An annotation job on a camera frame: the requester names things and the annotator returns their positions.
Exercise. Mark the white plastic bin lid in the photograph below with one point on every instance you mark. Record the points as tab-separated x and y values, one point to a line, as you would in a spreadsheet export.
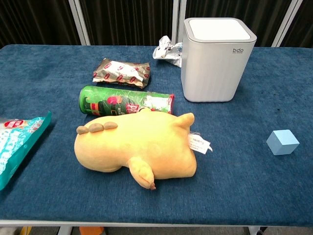
218	30

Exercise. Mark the small light blue cube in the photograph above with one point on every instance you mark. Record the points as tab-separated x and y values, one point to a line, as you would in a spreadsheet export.
281	144

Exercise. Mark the green chips tube can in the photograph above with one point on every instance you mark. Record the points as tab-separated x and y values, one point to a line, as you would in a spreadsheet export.
107	102

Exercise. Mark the white bdo trash bin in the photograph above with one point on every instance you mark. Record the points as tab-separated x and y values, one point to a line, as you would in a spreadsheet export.
207	73

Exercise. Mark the yellow plush pig toy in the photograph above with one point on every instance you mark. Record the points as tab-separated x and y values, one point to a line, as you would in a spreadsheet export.
137	144

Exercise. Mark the silver red snack packet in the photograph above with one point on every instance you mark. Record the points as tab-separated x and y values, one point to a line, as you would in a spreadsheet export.
122	71

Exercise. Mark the crumpled white paper wrapper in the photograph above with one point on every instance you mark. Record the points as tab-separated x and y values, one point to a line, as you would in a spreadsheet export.
166	50

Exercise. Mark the black pleated curtain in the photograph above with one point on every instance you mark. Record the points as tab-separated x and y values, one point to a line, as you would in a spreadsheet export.
127	22

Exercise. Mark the dark blue table cloth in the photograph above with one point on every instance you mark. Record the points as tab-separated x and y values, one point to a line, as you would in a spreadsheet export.
244	186

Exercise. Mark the orange object under table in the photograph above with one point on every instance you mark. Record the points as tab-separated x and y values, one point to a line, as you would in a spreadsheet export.
91	230

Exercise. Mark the teal snack bag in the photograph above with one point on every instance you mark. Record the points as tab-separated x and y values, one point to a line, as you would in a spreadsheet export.
14	144

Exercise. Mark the grey table leg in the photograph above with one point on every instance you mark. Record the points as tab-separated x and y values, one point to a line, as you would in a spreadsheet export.
64	230
253	230

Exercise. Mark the yellow object under table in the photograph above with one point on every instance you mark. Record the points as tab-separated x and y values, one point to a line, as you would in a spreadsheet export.
26	230

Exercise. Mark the white metal frame post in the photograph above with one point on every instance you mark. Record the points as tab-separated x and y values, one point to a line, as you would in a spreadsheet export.
79	22
287	22
178	17

